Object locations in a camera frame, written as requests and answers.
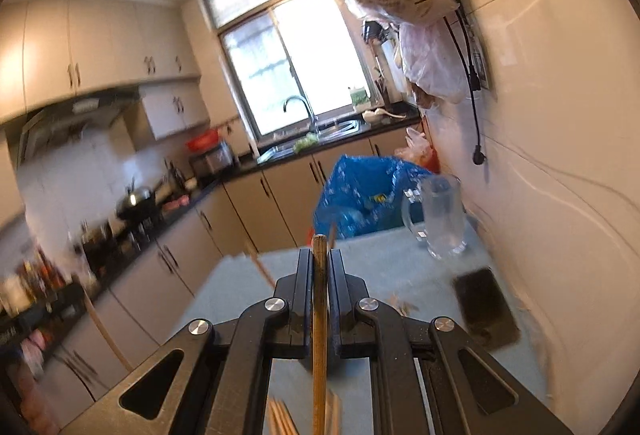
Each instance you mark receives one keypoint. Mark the bunch of wooden chopsticks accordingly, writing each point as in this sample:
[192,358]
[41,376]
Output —
[280,417]

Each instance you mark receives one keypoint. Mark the black wok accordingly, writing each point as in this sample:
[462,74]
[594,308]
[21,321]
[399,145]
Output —
[136,205]

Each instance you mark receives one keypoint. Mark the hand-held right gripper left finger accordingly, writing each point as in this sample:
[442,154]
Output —
[306,295]

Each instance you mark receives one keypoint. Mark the blue plastic bag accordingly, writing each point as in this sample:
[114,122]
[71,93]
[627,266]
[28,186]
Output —
[365,187]

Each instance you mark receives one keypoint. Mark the cluster of condiment bottles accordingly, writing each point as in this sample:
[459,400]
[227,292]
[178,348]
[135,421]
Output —
[35,295]

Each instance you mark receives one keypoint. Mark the kitchen window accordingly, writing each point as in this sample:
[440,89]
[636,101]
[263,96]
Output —
[295,40]

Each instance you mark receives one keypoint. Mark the range hood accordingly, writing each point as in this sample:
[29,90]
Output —
[75,120]

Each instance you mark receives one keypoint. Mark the pink cloth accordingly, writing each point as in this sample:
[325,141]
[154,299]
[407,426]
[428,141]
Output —
[176,204]

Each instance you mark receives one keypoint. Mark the green and white package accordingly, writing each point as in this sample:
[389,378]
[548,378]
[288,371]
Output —
[358,97]

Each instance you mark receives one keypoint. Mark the white plastic bag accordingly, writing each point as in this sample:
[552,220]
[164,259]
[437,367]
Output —
[417,147]

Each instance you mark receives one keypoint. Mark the dark chopsticks in holder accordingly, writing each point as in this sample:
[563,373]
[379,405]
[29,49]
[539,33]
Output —
[381,90]

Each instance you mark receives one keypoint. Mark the small wall sign card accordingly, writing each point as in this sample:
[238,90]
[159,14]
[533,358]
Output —
[481,62]

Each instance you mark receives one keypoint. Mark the black phone on table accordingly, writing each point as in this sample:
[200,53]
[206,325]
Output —
[484,310]

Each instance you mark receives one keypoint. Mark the stainless steel sink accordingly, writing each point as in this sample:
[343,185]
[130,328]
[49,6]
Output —
[320,135]

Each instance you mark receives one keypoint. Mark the small beige wall cabinet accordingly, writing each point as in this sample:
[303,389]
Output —
[170,107]

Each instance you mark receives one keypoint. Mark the light blue table cloth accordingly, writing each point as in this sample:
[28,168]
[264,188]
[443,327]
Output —
[400,275]

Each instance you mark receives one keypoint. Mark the gas stove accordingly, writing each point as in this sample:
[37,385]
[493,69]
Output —
[120,235]

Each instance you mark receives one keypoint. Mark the long wooden chopstick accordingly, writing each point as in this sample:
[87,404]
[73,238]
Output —
[261,269]
[107,332]
[320,315]

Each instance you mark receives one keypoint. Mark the red plastic basin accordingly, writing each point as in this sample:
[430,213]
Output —
[202,141]

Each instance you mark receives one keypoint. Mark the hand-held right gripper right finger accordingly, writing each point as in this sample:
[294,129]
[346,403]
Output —
[334,295]

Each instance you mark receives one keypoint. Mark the beige upper wall cabinets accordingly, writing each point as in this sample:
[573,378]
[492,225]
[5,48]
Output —
[95,45]

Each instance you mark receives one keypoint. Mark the curved sink faucet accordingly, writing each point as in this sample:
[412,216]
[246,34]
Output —
[300,107]

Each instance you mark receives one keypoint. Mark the black countertop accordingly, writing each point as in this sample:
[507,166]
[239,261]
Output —
[235,170]

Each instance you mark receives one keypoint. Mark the clear glass mug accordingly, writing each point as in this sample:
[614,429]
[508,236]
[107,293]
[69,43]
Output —
[442,220]

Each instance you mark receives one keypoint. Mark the green dish rag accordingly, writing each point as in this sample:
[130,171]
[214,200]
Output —
[306,143]

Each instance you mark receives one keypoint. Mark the clear hanging plastic bag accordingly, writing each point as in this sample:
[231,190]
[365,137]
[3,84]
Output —
[432,60]

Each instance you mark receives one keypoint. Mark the beige lower cabinets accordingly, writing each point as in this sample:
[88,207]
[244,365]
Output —
[245,210]

